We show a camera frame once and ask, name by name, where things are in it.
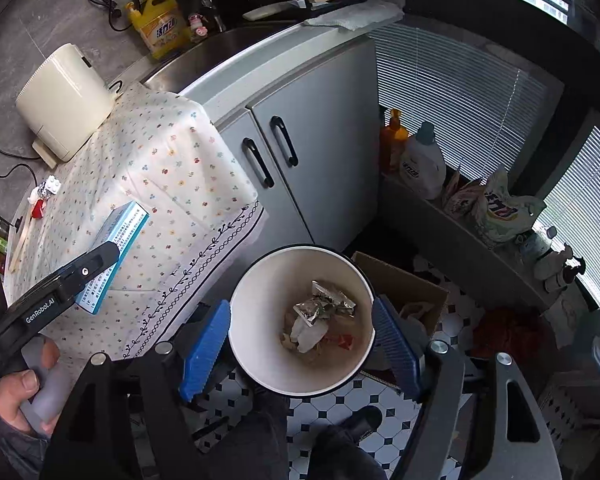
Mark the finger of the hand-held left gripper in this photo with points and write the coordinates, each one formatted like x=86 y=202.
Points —
x=92 y=265

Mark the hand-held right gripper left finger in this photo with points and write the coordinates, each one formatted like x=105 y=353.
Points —
x=205 y=355

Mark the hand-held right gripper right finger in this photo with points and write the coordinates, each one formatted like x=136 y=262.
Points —
x=397 y=350

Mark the blue paper box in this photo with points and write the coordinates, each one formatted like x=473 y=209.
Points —
x=117 y=255

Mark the small red wrapper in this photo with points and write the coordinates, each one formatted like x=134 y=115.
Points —
x=341 y=342

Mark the white trash bin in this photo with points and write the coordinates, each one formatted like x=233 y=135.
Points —
x=260 y=320

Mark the silver foil wrapper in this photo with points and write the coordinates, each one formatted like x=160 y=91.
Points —
x=325 y=302

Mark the white tissue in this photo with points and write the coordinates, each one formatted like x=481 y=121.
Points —
x=310 y=335

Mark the person's left forearm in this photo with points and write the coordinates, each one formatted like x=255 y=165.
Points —
x=10 y=455

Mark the person's left hand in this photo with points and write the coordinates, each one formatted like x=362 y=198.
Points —
x=10 y=400

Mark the cardboard box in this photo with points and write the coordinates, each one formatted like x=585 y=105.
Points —
x=410 y=285

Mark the small red plastic piece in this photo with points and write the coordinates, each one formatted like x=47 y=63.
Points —
x=38 y=208

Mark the small white toy block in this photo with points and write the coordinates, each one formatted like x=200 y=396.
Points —
x=53 y=183

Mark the red cloth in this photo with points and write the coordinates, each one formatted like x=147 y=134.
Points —
x=512 y=335

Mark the floral white tablecloth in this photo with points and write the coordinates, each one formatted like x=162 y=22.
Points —
x=170 y=170

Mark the cream air fryer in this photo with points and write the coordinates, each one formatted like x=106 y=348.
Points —
x=65 y=100

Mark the beige detergent pouch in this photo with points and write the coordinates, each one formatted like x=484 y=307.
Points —
x=462 y=192

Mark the small white pump bottle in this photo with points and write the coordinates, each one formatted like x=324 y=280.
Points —
x=545 y=255

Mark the white green detergent pouch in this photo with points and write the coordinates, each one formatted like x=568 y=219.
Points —
x=507 y=210

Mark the white plastic basket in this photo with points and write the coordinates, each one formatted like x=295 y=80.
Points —
x=575 y=405

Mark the white laundry detergent bottle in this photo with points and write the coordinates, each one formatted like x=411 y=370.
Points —
x=424 y=165

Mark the orange bottle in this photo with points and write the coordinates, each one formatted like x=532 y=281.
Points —
x=392 y=142

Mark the white window blinds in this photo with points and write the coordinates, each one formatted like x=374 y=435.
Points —
x=580 y=210
x=455 y=90

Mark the grey sink cabinet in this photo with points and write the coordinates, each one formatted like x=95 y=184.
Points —
x=330 y=125

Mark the yellow detergent bottle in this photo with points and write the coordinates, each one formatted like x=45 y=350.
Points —
x=160 y=27

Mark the steel sink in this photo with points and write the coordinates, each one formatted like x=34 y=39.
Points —
x=230 y=55

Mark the pink figurine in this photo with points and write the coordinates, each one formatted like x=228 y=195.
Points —
x=197 y=27

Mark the steel faucet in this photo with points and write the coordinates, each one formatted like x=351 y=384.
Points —
x=214 y=12

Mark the white dish cloth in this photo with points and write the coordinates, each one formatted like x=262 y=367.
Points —
x=355 y=15

